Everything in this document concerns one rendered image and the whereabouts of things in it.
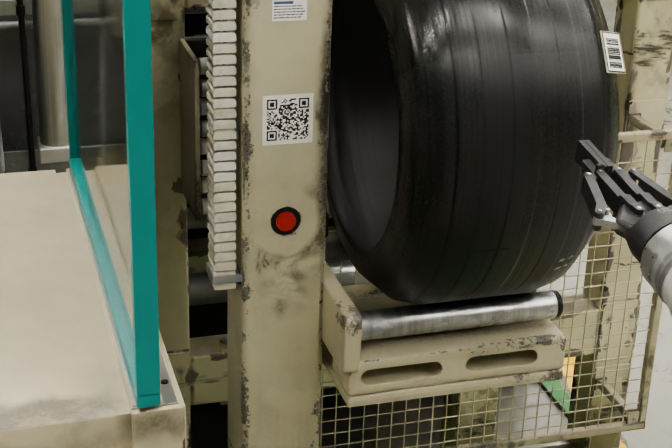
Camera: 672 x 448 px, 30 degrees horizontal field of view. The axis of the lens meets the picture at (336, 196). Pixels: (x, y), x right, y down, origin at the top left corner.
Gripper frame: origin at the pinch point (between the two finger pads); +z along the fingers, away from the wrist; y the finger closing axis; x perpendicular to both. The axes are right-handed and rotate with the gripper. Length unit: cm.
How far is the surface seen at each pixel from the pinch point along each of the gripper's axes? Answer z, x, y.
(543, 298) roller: 20.1, 36.6, -8.6
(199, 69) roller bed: 71, 19, 37
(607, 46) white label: 18.3, -7.4, -9.7
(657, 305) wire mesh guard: 62, 75, -61
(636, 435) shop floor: 91, 141, -86
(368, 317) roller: 20.2, 36.6, 20.3
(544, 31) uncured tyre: 18.9, -9.8, 0.0
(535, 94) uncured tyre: 13.6, -3.1, 2.6
